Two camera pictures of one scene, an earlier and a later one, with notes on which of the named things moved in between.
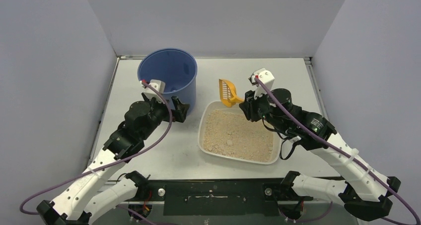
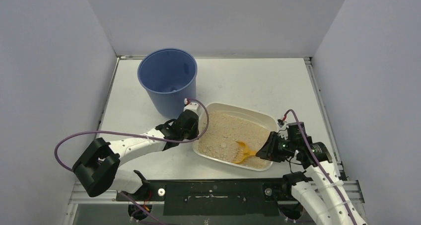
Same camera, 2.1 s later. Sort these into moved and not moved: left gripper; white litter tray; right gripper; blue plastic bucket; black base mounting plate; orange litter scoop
Moved: right gripper; orange litter scoop; left gripper; white litter tray
Not moved: blue plastic bucket; black base mounting plate
